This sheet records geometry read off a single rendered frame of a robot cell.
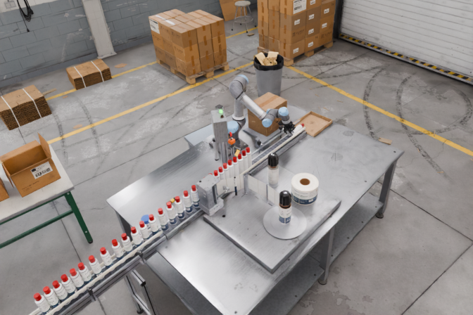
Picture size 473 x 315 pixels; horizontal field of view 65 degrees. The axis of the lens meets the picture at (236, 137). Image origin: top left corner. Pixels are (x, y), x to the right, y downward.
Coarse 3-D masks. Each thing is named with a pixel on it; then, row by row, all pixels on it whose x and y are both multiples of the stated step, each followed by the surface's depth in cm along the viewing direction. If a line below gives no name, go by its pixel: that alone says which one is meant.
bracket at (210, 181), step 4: (208, 176) 272; (212, 176) 272; (204, 180) 269; (208, 180) 269; (212, 180) 269; (216, 180) 268; (200, 184) 266; (204, 184) 266; (208, 184) 266; (212, 184) 265; (204, 188) 262; (208, 188) 262
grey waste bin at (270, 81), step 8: (256, 72) 549; (264, 72) 536; (272, 72) 535; (280, 72) 543; (264, 80) 545; (272, 80) 544; (280, 80) 553; (264, 88) 554; (272, 88) 553; (280, 88) 564
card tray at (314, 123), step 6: (306, 114) 378; (312, 114) 383; (318, 114) 377; (300, 120) 374; (306, 120) 375; (312, 120) 374; (318, 120) 374; (324, 120) 373; (330, 120) 369; (294, 126) 369; (306, 126) 367; (312, 126) 367; (318, 126) 366; (324, 126) 360; (306, 132) 359; (312, 132) 359; (318, 132) 356
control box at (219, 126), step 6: (216, 114) 277; (222, 114) 277; (216, 120) 271; (222, 120) 270; (216, 126) 271; (222, 126) 272; (216, 132) 274; (222, 132) 275; (216, 138) 277; (222, 138) 278; (228, 138) 280
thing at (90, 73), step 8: (80, 64) 669; (88, 64) 669; (96, 64) 668; (104, 64) 666; (72, 72) 646; (80, 72) 644; (88, 72) 641; (96, 72) 641; (104, 72) 650; (72, 80) 630; (80, 80) 632; (88, 80) 639; (96, 80) 649; (104, 80) 656; (80, 88) 639
